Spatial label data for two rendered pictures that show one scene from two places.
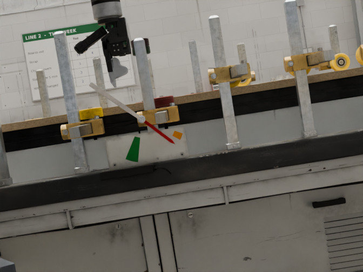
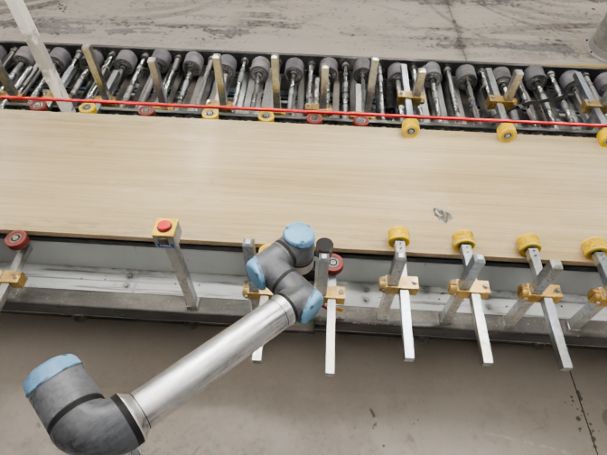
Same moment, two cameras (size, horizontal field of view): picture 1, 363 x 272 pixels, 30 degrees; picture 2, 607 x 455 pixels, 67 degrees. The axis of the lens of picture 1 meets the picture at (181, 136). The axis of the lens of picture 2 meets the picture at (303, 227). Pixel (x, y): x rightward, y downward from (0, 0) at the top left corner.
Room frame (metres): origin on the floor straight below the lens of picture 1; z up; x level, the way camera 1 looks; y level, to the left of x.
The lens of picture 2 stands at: (1.35, 0.13, 2.37)
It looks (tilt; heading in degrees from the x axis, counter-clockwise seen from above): 53 degrees down; 2
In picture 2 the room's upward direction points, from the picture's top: 1 degrees clockwise
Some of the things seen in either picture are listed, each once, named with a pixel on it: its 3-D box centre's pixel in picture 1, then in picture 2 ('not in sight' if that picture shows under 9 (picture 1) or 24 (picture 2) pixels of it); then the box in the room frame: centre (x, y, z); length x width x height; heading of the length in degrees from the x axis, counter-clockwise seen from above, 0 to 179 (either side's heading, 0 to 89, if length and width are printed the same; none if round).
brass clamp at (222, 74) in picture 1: (229, 73); (397, 284); (2.21, -0.19, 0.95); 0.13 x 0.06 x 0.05; 89
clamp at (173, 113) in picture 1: (158, 116); (326, 293); (2.21, 0.06, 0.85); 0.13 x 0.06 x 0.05; 89
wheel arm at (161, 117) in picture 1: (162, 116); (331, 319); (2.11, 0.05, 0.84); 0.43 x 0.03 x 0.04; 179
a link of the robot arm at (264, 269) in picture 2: not in sight; (272, 267); (2.04, 0.24, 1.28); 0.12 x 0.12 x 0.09; 46
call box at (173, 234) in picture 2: not in sight; (167, 234); (2.21, 0.60, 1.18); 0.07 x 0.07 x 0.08; 89
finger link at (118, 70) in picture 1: (118, 72); not in sight; (2.11, 0.16, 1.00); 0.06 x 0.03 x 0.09; 90
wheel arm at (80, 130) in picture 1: (85, 129); (264, 305); (2.15, 0.30, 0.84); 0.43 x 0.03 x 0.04; 179
